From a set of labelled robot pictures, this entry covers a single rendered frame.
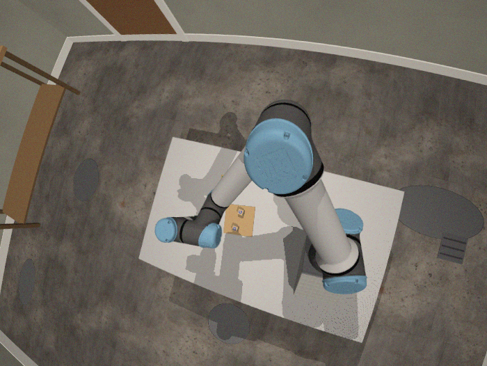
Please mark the tan flat mat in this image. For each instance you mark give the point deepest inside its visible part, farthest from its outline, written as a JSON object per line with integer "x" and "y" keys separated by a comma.
{"x": 244, "y": 222}

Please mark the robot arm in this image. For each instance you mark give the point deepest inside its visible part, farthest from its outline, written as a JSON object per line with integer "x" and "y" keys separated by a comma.
{"x": 280, "y": 156}

